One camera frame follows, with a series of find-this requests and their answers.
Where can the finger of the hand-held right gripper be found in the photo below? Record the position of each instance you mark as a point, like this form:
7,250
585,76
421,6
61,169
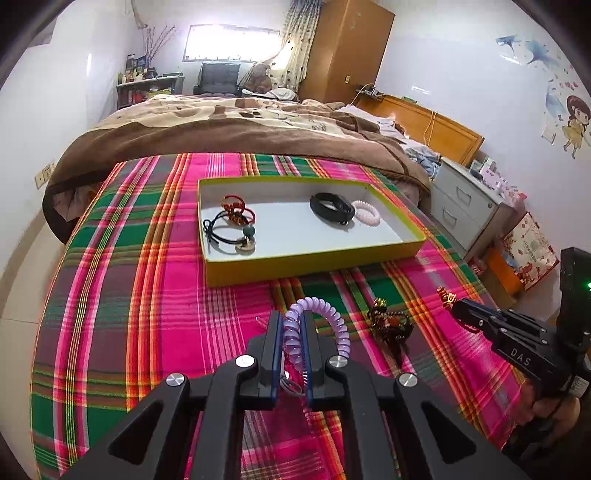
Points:
489,311
473,323

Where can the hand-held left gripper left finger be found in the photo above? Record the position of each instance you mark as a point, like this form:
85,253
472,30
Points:
277,350

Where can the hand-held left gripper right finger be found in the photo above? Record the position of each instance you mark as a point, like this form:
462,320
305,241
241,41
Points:
308,355

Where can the red and gold charm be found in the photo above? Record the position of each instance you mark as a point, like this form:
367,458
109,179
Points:
447,297

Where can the yellow cardboard box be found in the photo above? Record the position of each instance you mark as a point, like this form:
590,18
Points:
300,267

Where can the black wristband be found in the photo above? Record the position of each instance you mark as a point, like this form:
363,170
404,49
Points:
318,205

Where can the person's right hand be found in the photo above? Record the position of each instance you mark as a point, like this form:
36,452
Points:
549,420

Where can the orange box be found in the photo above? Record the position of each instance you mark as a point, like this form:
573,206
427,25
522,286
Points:
503,272

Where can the red and white paper bag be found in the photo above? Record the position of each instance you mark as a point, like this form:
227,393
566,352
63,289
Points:
531,249

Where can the grey drawer cabinet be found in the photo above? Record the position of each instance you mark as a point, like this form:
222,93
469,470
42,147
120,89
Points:
461,203

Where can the pink patterned box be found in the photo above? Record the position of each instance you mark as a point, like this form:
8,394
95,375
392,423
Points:
503,182

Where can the plaid cloth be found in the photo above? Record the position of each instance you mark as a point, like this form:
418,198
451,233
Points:
138,300

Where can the wooden headboard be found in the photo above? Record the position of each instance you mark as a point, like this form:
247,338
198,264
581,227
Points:
443,124

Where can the light bedding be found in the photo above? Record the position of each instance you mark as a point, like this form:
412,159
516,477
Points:
397,134

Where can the brown blanket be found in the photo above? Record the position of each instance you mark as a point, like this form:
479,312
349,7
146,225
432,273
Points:
207,134

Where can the brown teddy bear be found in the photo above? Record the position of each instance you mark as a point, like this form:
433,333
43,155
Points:
261,78

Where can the dark armchair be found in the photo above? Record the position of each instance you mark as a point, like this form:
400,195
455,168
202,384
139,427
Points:
217,78

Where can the cluttered shelf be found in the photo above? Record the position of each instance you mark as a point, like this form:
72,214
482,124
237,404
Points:
147,90

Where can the wooden wardrobe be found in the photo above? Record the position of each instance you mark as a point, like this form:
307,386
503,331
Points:
346,50

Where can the patterned curtain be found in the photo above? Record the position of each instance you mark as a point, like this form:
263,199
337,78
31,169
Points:
295,46

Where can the window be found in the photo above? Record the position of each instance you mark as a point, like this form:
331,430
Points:
231,44

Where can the dried branches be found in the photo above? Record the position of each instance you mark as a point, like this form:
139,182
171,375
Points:
154,46

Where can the cartoon girl wall sticker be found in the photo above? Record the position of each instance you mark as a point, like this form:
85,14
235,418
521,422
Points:
572,120

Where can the blue whale wall sticker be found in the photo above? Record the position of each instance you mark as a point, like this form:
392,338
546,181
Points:
526,50

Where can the wall socket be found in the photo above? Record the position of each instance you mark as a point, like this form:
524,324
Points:
45,174

